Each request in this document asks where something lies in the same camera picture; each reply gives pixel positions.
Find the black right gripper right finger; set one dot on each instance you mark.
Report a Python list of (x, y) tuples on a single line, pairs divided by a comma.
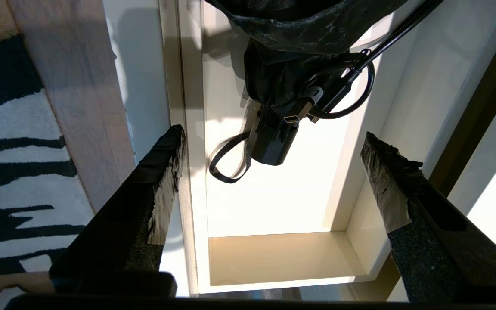
[(437, 232)]

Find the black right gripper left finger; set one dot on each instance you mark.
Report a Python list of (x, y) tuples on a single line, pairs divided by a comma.
[(114, 232)]

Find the white ribbed drawer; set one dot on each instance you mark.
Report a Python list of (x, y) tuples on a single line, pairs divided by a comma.
[(274, 193)]

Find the black umbrella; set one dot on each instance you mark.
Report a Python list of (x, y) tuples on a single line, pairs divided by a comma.
[(286, 26)]

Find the white TV cabinet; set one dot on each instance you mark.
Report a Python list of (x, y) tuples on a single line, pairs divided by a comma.
[(489, 172)]

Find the white rug with dark stripes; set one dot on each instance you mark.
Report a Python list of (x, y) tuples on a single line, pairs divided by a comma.
[(11, 172)]

